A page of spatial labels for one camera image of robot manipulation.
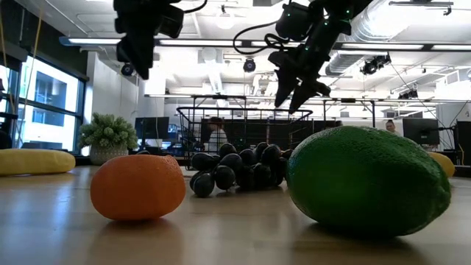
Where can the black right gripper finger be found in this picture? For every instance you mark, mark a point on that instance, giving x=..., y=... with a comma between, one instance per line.
x=300, y=98
x=285, y=87

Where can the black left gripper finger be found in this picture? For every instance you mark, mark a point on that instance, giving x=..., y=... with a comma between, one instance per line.
x=141, y=59
x=123, y=51

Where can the dark grape bunch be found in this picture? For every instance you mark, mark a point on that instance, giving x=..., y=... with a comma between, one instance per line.
x=235, y=169

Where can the green lime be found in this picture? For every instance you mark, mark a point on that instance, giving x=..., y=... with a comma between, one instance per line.
x=368, y=180

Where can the orange mandarin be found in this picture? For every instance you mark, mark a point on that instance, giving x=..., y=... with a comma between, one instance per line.
x=138, y=187

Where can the yellow banana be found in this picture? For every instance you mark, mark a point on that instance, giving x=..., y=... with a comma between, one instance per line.
x=33, y=162

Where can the yellow lemon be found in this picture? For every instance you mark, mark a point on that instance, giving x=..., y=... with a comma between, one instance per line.
x=445, y=163

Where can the black ceiling spotlight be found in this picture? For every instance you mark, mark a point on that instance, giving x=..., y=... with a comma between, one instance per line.
x=249, y=65
x=127, y=70

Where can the long ceiling light bar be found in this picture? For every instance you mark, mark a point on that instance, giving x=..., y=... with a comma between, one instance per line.
x=92, y=41

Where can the black track light cluster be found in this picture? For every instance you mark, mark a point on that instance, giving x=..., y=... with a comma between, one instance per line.
x=408, y=94
x=373, y=65

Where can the black pipe rack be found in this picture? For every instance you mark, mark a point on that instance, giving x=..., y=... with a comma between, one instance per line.
x=221, y=96

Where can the black computer monitor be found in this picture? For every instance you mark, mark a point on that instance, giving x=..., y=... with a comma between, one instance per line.
x=151, y=128
x=420, y=131

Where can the potted green plant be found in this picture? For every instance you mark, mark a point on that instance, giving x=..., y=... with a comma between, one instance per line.
x=106, y=134

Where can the person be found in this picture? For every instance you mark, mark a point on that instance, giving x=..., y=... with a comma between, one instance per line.
x=391, y=127
x=217, y=138

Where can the black cabinet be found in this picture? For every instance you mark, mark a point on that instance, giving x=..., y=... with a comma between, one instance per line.
x=463, y=143

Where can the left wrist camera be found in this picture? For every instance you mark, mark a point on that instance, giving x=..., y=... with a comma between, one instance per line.
x=172, y=20

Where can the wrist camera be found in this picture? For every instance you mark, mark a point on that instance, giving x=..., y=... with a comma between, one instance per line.
x=172, y=20
x=292, y=22

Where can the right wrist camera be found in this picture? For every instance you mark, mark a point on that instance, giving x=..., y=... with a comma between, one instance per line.
x=292, y=22

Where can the black window frame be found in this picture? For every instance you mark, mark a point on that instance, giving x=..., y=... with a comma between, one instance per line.
x=82, y=110

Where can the silver ventilation duct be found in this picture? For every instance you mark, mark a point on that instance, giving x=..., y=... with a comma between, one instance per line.
x=379, y=22

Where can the black table frame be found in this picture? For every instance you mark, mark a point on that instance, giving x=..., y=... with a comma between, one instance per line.
x=162, y=161

